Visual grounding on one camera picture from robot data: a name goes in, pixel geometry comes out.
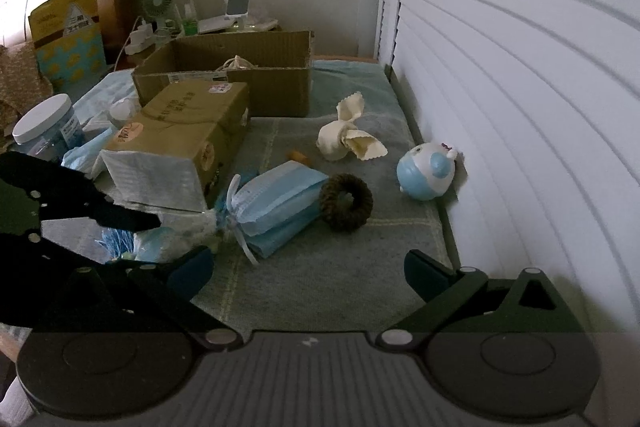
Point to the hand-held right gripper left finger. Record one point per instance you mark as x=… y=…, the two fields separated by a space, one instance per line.
x=192 y=268

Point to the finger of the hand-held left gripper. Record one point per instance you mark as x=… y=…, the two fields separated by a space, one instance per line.
x=30 y=277
x=60 y=197

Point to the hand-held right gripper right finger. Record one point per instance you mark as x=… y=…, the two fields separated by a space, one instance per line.
x=425 y=277

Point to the speckled grey fabric pouch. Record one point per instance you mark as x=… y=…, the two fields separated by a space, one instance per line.
x=197 y=227

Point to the blue tassel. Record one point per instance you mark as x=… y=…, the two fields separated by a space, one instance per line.
x=117 y=244

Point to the blue and white plush toy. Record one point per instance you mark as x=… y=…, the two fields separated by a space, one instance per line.
x=425 y=177

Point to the white knotted cloth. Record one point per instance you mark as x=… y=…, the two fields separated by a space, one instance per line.
x=334 y=138

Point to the cardboard box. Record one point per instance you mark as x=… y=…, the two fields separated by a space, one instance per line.
x=190 y=127
x=280 y=87

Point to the loose blue face mask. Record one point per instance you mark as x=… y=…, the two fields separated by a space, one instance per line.
x=85 y=154

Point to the grey-green striped towel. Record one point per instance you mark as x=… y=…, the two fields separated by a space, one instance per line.
x=380 y=252

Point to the white lidded plastic jar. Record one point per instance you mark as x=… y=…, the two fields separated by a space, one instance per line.
x=47 y=127

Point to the white bottle cap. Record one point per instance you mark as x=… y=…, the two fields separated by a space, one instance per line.
x=125 y=109

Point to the brown patterned cloth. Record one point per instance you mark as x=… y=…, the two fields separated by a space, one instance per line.
x=17 y=92

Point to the dark brown scrunchie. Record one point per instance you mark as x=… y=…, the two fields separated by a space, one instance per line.
x=331 y=199

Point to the closed cardboard box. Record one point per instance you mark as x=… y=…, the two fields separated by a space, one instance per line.
x=190 y=127

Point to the small orange item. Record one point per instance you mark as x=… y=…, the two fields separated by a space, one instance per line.
x=300 y=157

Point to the yellow and blue package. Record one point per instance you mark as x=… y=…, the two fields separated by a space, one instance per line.
x=70 y=42

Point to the white power strip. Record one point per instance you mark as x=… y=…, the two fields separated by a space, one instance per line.
x=145 y=38

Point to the small green desk fan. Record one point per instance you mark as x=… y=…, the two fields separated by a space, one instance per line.
x=158 y=2

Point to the white louvered door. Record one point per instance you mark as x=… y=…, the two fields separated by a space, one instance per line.
x=525 y=82

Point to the green bottle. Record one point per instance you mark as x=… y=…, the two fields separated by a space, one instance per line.
x=190 y=19

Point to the white router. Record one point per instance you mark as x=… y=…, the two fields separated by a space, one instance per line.
x=215 y=24

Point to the white square-faced device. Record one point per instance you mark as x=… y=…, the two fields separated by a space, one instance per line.
x=238 y=4

